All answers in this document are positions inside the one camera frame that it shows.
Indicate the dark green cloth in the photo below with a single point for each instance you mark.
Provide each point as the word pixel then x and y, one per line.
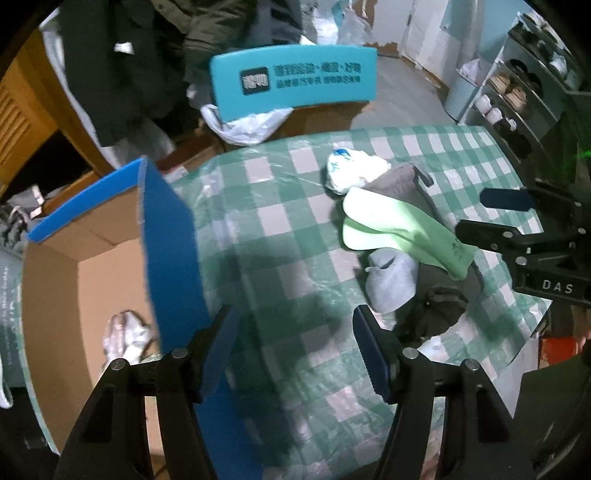
pixel 434 304

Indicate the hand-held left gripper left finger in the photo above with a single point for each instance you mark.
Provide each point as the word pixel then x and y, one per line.
pixel 219 353

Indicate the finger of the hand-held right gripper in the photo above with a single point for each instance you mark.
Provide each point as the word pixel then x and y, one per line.
pixel 508 198
pixel 489 235

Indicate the clear plastic bags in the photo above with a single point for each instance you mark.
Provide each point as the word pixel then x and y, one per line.
pixel 341 23

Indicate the group of shoes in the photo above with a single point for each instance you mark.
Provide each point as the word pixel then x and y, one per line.
pixel 517 94

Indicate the green checkered tablecloth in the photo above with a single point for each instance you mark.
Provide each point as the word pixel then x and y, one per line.
pixel 286 240

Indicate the white sock with blue print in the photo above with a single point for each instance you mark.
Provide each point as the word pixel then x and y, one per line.
pixel 351 168

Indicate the white door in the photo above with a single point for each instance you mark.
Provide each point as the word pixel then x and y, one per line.
pixel 422 32

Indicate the cardboard box with blue flaps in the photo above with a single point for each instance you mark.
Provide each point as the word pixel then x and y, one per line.
pixel 101 258

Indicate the teal chair backrest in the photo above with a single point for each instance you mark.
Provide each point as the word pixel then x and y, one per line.
pixel 295 76

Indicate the white plastic bag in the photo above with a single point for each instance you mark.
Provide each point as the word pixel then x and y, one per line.
pixel 249 127

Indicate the metal shoe rack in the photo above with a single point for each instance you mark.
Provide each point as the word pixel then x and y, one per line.
pixel 549 92

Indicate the olive green jacket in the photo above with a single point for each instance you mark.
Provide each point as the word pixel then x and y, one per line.
pixel 231 27

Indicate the red box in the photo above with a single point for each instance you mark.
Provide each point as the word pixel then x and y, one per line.
pixel 558 353

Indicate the white trash bin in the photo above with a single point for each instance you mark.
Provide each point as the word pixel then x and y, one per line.
pixel 461 94

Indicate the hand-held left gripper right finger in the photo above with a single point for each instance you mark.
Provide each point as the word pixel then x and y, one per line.
pixel 371 357

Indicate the light grey sock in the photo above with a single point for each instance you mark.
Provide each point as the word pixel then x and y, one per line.
pixel 392 281

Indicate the wooden cabinet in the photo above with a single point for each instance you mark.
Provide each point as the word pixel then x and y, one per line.
pixel 32 115

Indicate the light green sock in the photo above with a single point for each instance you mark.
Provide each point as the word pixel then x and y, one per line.
pixel 406 230

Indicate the black jacket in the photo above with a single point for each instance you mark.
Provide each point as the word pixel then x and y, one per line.
pixel 120 78

